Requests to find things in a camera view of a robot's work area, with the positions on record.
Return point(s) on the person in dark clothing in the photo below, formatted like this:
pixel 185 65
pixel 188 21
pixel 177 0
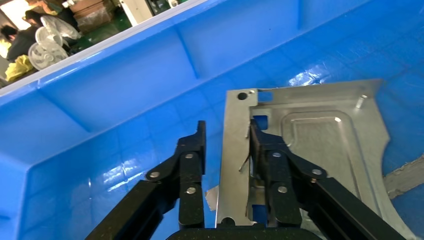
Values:
pixel 20 43

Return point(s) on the grey tape strip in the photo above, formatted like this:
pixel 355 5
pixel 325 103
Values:
pixel 404 177

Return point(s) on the stamped sheet metal bracket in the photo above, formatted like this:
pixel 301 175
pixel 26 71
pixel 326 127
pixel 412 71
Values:
pixel 331 139

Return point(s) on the blue plastic bin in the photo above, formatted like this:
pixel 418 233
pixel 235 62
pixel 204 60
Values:
pixel 99 99

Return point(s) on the yellow bag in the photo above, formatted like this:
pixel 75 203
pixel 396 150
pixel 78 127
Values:
pixel 18 68

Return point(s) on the white cabinet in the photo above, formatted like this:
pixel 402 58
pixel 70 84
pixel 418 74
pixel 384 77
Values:
pixel 136 10

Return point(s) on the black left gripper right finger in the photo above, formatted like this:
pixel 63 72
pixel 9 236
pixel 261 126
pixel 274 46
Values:
pixel 281 185

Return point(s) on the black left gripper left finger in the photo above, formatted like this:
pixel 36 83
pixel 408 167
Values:
pixel 190 172

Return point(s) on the brown cardboard box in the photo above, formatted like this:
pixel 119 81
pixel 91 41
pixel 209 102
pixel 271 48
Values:
pixel 91 15

